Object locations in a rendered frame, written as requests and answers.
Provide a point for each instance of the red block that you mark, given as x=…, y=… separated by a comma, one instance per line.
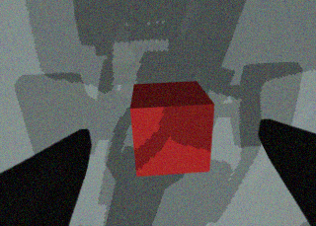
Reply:
x=172, y=126

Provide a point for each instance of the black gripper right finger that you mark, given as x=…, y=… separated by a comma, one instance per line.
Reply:
x=292, y=151

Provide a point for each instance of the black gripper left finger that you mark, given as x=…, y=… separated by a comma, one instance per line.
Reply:
x=43, y=190

